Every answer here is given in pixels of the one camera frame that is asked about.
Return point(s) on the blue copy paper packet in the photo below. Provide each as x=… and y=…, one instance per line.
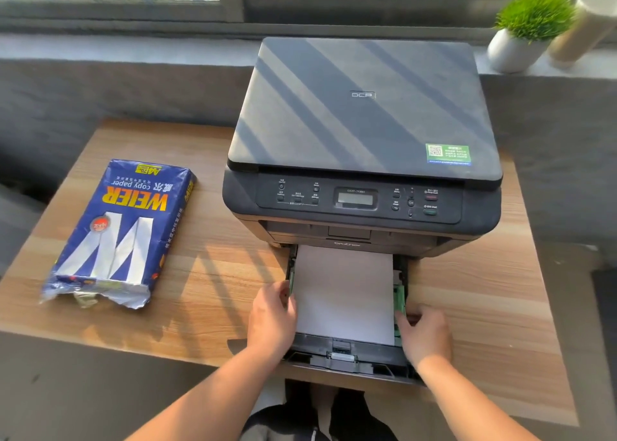
x=120, y=233

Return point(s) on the white paper stack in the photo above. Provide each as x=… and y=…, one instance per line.
x=344, y=293

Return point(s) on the person's left thumb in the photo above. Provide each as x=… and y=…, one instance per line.
x=293, y=316

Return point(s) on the person's right thumb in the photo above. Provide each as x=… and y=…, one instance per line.
x=403, y=326

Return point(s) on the dark grey multifunction printer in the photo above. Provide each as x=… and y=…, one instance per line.
x=361, y=113

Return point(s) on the person's right forearm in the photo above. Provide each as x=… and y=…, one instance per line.
x=462, y=402

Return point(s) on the person's black trousers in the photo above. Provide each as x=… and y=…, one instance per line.
x=359, y=421

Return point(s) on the person's right hand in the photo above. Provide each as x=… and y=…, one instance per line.
x=429, y=339

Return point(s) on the person's left hand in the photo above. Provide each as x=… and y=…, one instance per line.
x=270, y=322

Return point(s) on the beige cylindrical vase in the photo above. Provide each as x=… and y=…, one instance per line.
x=581, y=28

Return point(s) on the person's left forearm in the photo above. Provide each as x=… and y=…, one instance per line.
x=212, y=397

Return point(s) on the black printer paper tray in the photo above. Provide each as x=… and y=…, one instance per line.
x=347, y=358

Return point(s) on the green plant in white pot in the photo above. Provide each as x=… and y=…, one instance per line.
x=518, y=50

